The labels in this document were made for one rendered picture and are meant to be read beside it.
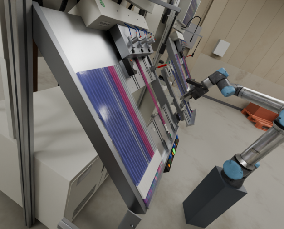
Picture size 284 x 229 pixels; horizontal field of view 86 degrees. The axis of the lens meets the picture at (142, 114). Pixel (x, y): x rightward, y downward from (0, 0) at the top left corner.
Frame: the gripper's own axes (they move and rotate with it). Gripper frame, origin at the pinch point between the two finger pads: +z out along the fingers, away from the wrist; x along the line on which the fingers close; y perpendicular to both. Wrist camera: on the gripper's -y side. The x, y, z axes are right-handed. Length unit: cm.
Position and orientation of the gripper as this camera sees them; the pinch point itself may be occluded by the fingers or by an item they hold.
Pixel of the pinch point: (180, 97)
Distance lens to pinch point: 125.2
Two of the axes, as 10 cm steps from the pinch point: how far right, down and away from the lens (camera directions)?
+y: 6.2, 7.8, 0.8
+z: -7.0, 5.0, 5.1
